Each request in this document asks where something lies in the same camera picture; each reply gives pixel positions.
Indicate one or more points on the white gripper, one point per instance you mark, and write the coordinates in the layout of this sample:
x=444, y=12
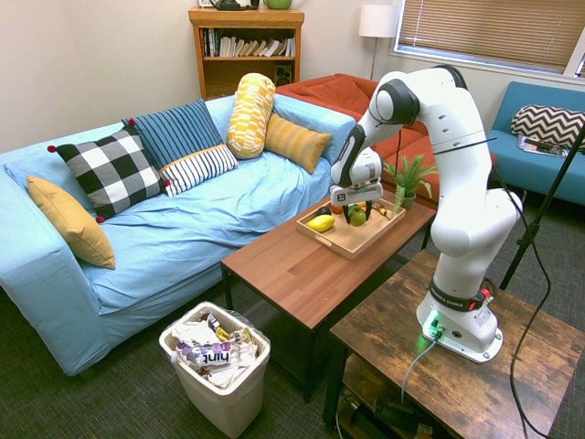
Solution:
x=358, y=193

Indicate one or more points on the green apple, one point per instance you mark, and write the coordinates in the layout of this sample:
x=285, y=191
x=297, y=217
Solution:
x=358, y=217

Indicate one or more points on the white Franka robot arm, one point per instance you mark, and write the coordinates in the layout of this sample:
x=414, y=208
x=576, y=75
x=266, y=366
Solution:
x=461, y=183

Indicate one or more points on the wooden serving tray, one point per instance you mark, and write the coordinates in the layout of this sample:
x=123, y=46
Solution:
x=356, y=240

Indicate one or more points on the orange fruit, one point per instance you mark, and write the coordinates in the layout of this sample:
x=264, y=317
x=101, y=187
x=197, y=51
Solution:
x=337, y=209

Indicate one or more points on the small yellow brown toy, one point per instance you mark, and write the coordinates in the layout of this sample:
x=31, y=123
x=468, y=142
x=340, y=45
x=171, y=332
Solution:
x=379, y=211

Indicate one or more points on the dark avocado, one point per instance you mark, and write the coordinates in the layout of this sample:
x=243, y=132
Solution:
x=324, y=210

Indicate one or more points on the yellow mango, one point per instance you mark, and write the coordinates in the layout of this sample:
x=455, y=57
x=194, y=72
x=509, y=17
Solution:
x=321, y=223

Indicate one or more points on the potted green fern plant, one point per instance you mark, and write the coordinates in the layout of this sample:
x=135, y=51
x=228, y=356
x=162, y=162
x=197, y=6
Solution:
x=409, y=176

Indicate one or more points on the brown wooden coffee table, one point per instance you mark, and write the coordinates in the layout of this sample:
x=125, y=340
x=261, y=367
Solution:
x=311, y=279

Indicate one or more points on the mustard striped pillow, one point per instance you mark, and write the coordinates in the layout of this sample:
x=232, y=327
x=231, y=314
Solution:
x=297, y=142

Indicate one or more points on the yellow patterned bolster pillow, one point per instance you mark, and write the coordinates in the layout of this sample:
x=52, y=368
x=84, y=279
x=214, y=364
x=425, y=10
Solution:
x=250, y=114

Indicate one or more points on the black speaker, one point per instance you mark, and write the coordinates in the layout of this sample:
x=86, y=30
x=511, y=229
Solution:
x=283, y=74

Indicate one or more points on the white navy striped pillow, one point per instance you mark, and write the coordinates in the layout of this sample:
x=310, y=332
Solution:
x=198, y=167

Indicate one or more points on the teal sofa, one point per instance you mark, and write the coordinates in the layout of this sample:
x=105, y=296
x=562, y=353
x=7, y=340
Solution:
x=525, y=174

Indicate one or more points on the light blue sofa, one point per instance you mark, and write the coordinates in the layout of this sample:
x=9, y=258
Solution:
x=183, y=238

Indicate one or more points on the tan leaning book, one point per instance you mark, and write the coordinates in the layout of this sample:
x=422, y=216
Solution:
x=274, y=47

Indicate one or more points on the magazine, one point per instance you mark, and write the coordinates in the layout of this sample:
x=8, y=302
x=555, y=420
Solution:
x=537, y=145

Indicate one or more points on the white floor lamp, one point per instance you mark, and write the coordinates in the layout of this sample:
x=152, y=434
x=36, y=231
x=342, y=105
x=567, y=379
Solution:
x=378, y=20

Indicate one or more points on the blue striped pillow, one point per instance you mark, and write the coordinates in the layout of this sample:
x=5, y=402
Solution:
x=176, y=132

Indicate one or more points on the crumpled white paper trash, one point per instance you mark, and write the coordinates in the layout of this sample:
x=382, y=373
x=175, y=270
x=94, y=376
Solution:
x=196, y=330

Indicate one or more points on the rustic wooden robot table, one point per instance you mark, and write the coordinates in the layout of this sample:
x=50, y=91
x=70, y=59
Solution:
x=461, y=384

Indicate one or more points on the hint plastic bottle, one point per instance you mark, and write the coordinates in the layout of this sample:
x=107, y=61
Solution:
x=215, y=354

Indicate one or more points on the black white chevron pillow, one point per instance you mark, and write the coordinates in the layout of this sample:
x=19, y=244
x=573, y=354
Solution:
x=548, y=125

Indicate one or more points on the white upright book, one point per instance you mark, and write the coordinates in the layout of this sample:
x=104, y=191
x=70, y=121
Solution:
x=226, y=46

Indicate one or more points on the green bowl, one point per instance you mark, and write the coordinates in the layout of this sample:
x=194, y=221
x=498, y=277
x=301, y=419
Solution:
x=278, y=3

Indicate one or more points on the wooden bookshelf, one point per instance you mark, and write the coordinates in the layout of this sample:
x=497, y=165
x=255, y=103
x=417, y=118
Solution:
x=247, y=18

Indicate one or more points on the dark upright book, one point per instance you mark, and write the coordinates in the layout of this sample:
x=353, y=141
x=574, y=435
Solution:
x=209, y=42

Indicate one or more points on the white plastic trash bin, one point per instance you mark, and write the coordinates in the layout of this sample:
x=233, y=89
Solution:
x=228, y=402

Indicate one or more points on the wooden window blinds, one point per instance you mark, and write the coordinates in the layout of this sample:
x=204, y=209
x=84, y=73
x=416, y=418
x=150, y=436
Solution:
x=493, y=27

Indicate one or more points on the black object on shelf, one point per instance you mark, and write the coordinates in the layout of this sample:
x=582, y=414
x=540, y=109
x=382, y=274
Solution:
x=233, y=4

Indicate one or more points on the black white checkered pillow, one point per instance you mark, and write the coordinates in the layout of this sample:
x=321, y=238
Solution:
x=112, y=169

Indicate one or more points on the plain mustard pillow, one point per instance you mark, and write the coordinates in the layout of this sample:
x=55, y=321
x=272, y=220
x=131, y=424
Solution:
x=73, y=224

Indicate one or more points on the black camera stand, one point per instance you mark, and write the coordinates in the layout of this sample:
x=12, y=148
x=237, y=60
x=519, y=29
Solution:
x=539, y=215

